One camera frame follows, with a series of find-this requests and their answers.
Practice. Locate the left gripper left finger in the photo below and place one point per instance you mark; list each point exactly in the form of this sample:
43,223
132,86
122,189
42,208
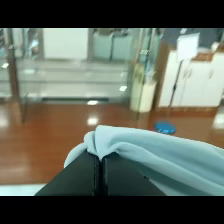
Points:
77,178

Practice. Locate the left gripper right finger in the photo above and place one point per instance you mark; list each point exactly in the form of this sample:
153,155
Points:
128,178

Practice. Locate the light blue garment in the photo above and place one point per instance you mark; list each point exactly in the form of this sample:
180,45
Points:
173,156

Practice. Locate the blue round object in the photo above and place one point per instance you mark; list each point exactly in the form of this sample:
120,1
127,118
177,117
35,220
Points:
165,127

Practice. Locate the white cabinet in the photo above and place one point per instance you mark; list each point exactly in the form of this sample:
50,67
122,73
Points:
196,83

